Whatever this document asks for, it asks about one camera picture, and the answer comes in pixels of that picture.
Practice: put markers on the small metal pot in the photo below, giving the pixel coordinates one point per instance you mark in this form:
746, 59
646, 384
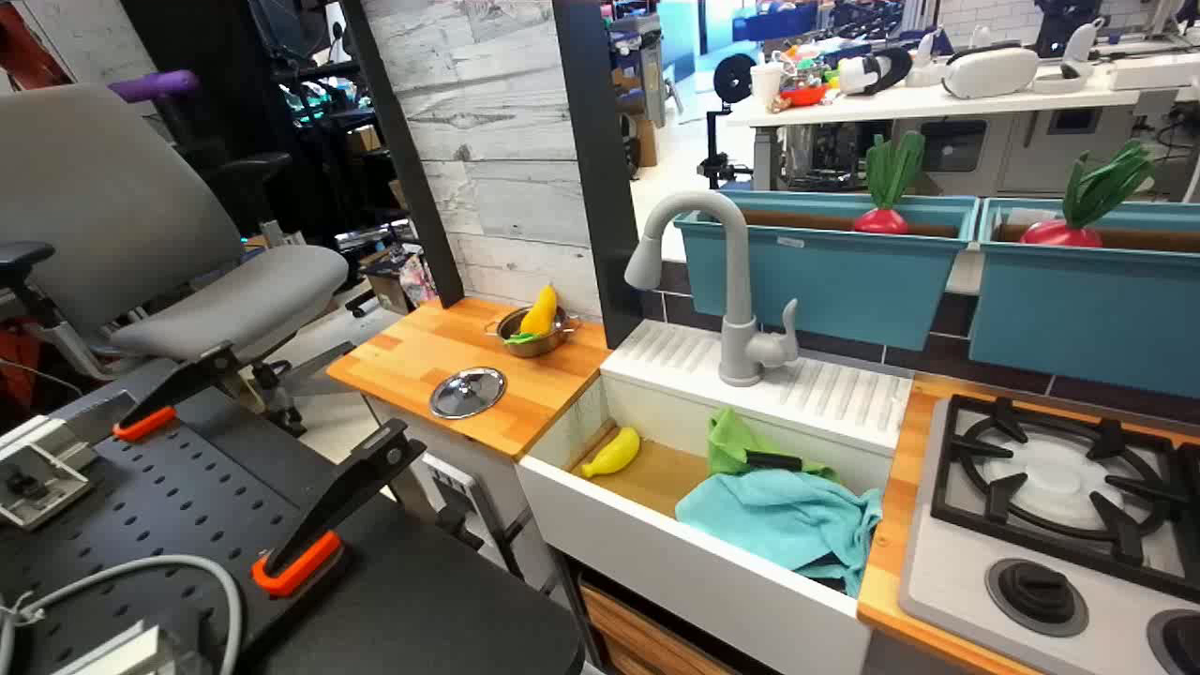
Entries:
548, 344

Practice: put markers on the round steel pot lid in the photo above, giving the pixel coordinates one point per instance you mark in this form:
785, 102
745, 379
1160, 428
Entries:
465, 391

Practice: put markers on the wooden butcher block counter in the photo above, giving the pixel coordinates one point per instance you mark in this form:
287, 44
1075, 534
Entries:
416, 358

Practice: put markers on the yellow toy banana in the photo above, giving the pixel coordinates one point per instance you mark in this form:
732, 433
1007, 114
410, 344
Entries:
613, 451

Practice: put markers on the grey toy faucet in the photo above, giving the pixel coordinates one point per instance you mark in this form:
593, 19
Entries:
737, 288

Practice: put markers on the green cloth item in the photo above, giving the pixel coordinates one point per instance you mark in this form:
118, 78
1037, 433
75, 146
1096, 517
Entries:
732, 443

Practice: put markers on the white kitchen cabinet base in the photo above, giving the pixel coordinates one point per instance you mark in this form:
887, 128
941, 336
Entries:
490, 482

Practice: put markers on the white toy kitchen sink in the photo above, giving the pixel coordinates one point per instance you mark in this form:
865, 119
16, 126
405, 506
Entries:
648, 551

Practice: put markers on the teal planter box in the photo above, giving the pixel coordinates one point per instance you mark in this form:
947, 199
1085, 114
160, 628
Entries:
1088, 321
811, 282

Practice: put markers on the grey wood plank backdrop panel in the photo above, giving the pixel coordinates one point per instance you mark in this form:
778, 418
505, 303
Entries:
500, 137

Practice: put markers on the teal cloth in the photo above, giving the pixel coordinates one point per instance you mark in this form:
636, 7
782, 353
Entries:
773, 521

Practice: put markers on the black stand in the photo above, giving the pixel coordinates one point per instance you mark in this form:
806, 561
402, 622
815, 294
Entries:
732, 78

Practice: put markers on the toy radish green leaves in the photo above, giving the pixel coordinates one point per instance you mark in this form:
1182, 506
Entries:
888, 171
1100, 189

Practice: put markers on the wooden stove countertop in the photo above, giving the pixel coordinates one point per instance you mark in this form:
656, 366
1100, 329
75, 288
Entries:
888, 539

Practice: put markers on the white background table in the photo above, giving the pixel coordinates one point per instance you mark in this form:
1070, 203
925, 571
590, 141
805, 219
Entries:
901, 106

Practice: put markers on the grey toy gas stove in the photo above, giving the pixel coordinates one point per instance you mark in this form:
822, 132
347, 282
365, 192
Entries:
961, 587

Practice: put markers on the white rounded device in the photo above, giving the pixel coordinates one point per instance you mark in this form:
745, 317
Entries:
986, 72

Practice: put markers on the grey office chair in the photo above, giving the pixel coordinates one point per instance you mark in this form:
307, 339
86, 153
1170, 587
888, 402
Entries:
113, 199

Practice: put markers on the purple foam roller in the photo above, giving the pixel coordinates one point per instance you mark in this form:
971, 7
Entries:
155, 84

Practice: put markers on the white control box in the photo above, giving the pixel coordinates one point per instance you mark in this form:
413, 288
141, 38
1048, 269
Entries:
37, 482

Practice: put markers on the black frame post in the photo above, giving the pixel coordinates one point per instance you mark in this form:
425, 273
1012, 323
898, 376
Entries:
597, 164
398, 153

